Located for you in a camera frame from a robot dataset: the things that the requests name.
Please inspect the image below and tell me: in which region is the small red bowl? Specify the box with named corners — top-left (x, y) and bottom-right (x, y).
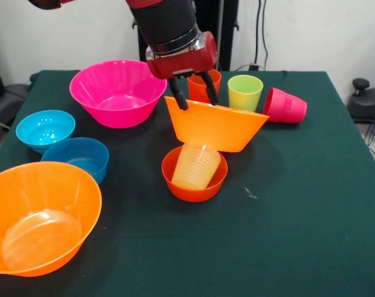
top-left (161, 145), bottom-right (229, 203)

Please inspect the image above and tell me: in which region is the black hanging cable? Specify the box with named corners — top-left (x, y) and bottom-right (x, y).
top-left (254, 0), bottom-right (269, 71)

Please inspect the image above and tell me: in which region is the red cup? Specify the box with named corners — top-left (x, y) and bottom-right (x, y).
top-left (262, 87), bottom-right (308, 124)

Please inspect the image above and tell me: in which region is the large pink bowl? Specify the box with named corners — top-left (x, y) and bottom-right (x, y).
top-left (69, 59), bottom-right (168, 129)

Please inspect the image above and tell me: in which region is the orange cup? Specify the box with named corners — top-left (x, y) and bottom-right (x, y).
top-left (187, 68), bottom-right (222, 104)

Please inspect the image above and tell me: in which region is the green cup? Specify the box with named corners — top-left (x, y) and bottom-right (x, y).
top-left (227, 74), bottom-right (264, 113)

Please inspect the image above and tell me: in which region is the dark blue bowl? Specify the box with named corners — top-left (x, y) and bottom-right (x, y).
top-left (41, 137), bottom-right (111, 186)

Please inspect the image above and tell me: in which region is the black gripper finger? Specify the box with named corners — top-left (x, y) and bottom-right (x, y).
top-left (168, 77), bottom-right (189, 111)
top-left (202, 70), bottom-right (220, 106)

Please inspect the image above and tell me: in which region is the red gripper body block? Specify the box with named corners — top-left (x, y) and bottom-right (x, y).
top-left (145, 30), bottom-right (218, 80)

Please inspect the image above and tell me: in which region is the dark green tablecloth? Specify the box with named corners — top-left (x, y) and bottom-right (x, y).
top-left (0, 69), bottom-right (375, 297)

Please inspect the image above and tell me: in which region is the yellow cup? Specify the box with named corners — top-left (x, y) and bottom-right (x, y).
top-left (171, 142), bottom-right (222, 191)

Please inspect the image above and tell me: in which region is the light blue bowl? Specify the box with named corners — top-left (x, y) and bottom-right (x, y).
top-left (15, 110), bottom-right (77, 155)

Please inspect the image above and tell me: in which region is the black stand base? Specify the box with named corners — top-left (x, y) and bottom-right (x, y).
top-left (0, 83), bottom-right (30, 128)
top-left (347, 77), bottom-right (375, 124)

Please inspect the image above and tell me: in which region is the large orange bowl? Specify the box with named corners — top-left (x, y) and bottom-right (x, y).
top-left (0, 161), bottom-right (103, 278)
top-left (164, 95), bottom-right (270, 153)

